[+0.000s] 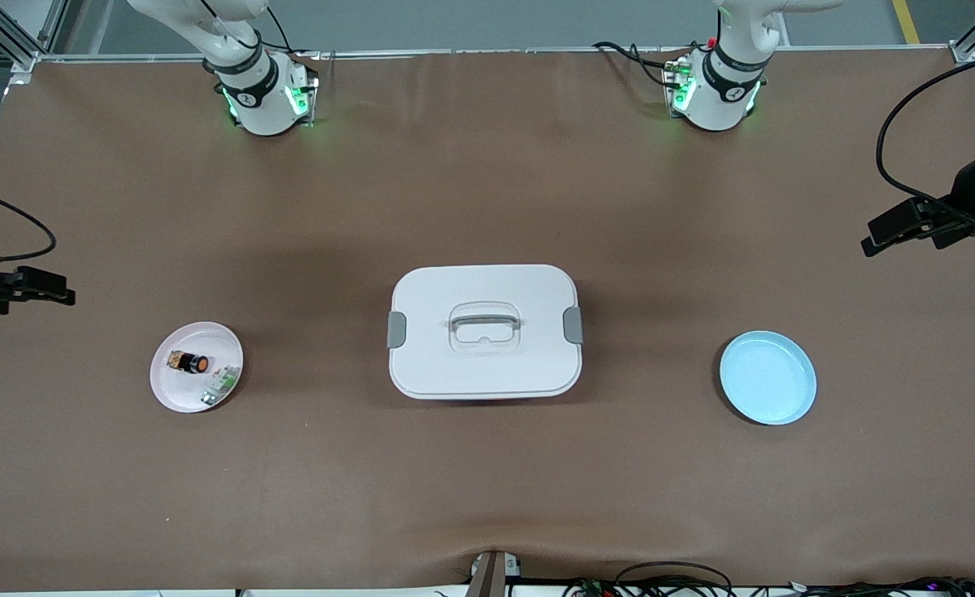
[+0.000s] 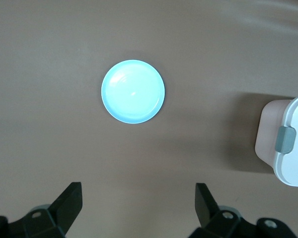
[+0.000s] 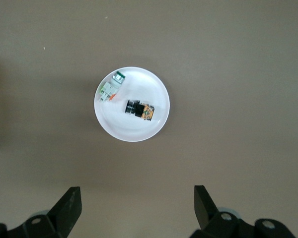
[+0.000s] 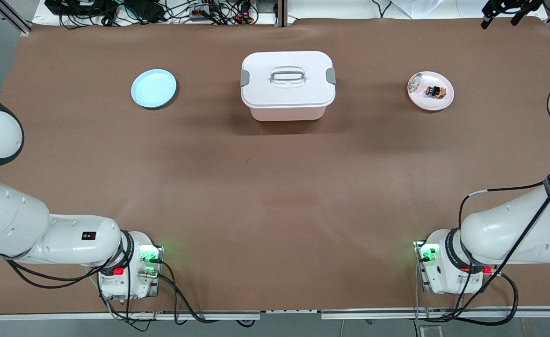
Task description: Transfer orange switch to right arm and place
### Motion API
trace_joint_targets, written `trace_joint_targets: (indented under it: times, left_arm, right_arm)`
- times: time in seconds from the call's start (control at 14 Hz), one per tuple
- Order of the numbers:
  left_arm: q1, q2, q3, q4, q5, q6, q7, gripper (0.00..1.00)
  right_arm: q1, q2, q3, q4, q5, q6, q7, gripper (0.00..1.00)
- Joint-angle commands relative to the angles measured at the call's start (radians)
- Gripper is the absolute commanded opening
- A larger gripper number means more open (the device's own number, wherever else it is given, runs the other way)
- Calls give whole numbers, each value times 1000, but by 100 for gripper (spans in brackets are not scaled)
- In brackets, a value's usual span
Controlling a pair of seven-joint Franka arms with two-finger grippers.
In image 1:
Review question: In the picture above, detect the pink plate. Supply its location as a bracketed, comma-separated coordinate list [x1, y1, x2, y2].
[149, 321, 245, 415]

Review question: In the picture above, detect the black left base cable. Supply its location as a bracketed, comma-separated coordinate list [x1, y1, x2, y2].
[593, 41, 689, 89]

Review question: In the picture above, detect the black base cable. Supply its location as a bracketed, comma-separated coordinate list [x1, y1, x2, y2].
[593, 41, 689, 89]
[243, 7, 323, 61]

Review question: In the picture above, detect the black cable bundle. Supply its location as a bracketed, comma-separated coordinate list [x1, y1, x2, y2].
[562, 561, 975, 597]

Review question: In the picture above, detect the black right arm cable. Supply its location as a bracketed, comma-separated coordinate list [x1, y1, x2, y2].
[0, 188, 58, 265]

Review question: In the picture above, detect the aluminium frame rail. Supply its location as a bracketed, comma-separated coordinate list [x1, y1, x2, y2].
[36, 44, 961, 64]

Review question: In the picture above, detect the black right base cable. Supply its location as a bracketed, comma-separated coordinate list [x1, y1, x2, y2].
[243, 7, 323, 61]

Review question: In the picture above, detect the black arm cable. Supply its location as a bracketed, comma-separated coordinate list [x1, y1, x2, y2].
[0, 188, 58, 265]
[875, 46, 975, 226]

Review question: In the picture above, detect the metal table edge bracket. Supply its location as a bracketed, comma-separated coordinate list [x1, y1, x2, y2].
[465, 550, 523, 597]

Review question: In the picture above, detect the white lidded storage box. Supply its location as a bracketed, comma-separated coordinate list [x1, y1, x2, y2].
[386, 264, 585, 402]

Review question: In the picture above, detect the light blue plate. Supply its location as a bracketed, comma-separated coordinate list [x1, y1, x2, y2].
[719, 331, 818, 426]

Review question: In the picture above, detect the brown table mat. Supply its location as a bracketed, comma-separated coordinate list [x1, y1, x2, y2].
[0, 48, 975, 593]

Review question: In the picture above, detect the grey box lid handle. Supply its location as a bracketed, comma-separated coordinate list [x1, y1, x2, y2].
[449, 303, 522, 334]

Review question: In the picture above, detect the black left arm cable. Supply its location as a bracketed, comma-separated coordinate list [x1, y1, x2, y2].
[875, 46, 975, 226]

